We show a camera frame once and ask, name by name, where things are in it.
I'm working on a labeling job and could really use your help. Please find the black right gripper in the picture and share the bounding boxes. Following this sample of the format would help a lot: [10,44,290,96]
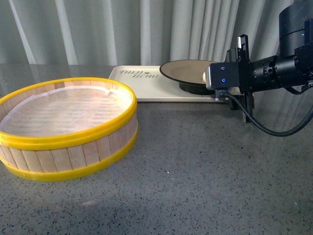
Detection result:
[225,34,254,115]

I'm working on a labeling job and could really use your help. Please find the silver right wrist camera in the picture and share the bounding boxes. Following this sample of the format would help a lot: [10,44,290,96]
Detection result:
[205,62,240,90]

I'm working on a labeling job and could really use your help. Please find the beige black-rimmed plate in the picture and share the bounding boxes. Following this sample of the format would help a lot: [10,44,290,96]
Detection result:
[159,60,215,95]

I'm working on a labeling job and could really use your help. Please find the grey pleated curtain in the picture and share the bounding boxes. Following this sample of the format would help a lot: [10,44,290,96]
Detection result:
[0,0,291,65]

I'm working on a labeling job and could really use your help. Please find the white bear-print serving tray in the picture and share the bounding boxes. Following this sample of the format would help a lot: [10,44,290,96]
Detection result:
[108,65,229,103]

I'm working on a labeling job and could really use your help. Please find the white steamed bun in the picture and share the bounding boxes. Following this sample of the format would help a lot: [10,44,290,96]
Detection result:
[202,72,207,83]

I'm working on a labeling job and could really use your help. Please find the yellow-rimmed bamboo steamer basket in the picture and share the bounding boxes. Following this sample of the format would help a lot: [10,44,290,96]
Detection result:
[0,77,138,182]

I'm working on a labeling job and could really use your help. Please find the black right camera cable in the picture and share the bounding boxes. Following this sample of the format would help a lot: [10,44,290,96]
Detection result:
[215,88,313,137]

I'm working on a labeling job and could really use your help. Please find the white steamer cloth liner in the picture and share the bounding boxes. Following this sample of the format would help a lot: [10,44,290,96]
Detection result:
[0,86,132,137]

